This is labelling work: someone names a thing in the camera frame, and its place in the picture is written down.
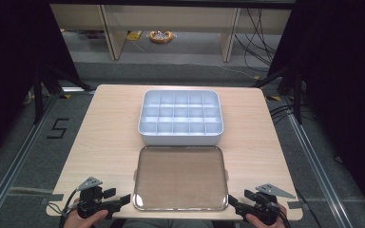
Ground black hanging cables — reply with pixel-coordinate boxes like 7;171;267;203
233;8;283;74

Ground white compartment storage box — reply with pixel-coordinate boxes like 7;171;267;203
138;89;225;147

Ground grey tape strip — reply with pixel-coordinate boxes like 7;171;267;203
40;193;66;206
286;199;306;210

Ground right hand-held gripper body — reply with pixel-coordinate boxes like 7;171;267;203
241;182;297;226

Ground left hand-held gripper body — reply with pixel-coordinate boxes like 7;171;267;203
75;176;115;220

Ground black floor cables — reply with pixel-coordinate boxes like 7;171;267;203
268;104;298;125

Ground person's left hand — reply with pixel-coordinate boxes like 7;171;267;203
63;208;109;228

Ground yellow floor object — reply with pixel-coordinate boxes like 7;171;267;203
125;30;144;43

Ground person's right hand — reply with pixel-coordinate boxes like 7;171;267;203
245;203;288;228

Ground orange cable coil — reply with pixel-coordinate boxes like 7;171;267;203
148;29;175;45

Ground aluminium floor rail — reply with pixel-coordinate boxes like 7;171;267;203
0;86;93;228
265;94;355;228

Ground transparent plastic lid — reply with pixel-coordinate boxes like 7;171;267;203
132;145;230;212

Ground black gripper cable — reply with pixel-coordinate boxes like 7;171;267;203
48;188;81;228
275;202;293;228

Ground black metal stand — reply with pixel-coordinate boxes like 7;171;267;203
31;65;93;125
251;65;308;125

